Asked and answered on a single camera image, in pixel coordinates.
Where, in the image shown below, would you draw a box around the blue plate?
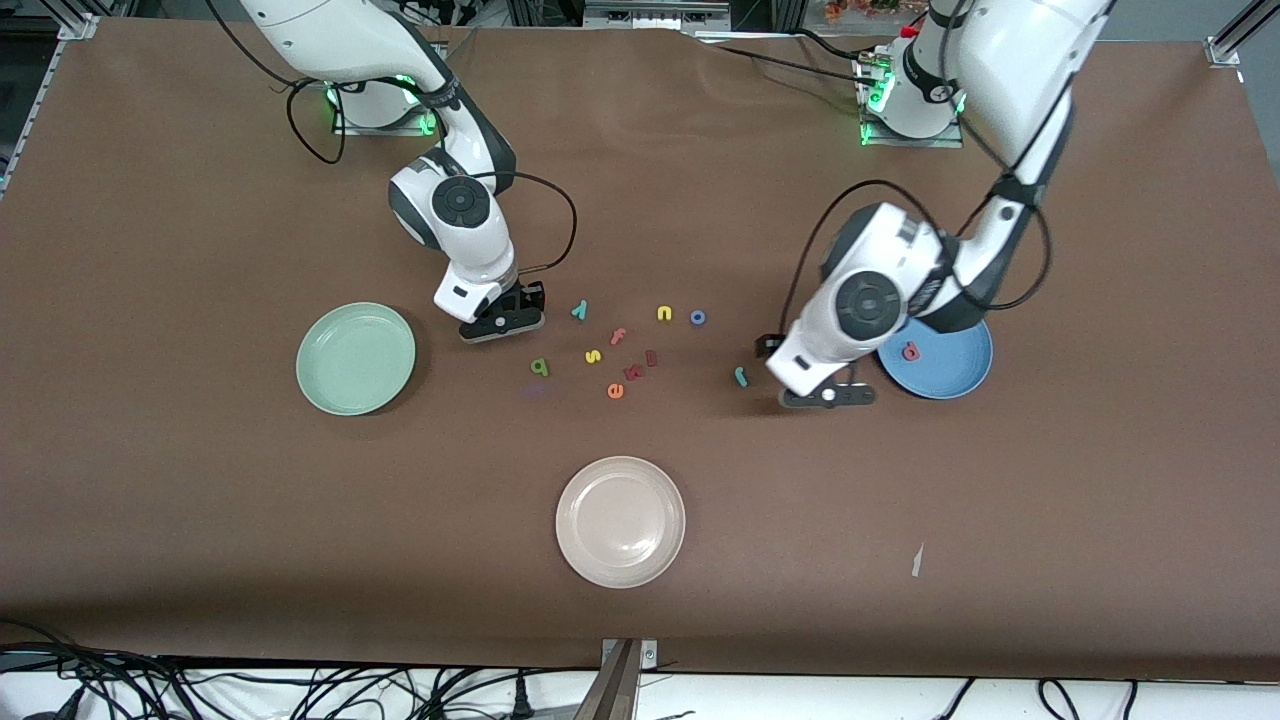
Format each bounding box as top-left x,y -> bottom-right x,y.
876,315 -> 995,401

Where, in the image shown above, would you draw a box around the green plate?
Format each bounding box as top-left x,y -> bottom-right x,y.
296,302 -> 417,417

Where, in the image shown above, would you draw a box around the brown table cover sheet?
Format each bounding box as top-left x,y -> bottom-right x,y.
0,15 -> 1280,683

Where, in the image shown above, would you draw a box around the beige plate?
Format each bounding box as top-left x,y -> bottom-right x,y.
555,456 -> 687,590

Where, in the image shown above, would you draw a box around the silver electronics box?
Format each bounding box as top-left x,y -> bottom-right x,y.
583,0 -> 733,31

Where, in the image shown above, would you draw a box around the orange artificial flowers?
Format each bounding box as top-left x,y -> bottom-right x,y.
825,0 -> 906,23

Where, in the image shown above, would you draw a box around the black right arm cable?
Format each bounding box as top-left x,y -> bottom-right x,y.
205,0 -> 579,276

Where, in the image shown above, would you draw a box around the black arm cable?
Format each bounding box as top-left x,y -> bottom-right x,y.
778,0 -> 1053,346
205,0 -> 579,276

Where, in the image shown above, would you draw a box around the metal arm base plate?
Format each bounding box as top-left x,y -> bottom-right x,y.
858,55 -> 966,149
332,85 -> 442,136

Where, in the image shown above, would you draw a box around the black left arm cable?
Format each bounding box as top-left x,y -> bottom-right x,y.
778,0 -> 1053,346

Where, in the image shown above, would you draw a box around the black base cable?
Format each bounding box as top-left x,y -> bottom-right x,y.
715,30 -> 881,86

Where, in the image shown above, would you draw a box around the silver metal bracket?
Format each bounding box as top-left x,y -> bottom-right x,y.
601,638 -> 659,671

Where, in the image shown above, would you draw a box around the aluminium mounting post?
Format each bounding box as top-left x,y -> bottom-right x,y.
572,640 -> 641,720

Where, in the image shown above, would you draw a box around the black floor cable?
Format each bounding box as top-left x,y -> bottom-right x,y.
925,678 -> 976,720
1038,678 -> 1083,720

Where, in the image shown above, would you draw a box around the aluminium frame rail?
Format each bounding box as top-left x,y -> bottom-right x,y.
1207,0 -> 1280,69
0,15 -> 101,191

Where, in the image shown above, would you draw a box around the tangled black floor cables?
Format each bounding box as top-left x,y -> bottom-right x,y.
0,620 -> 601,720

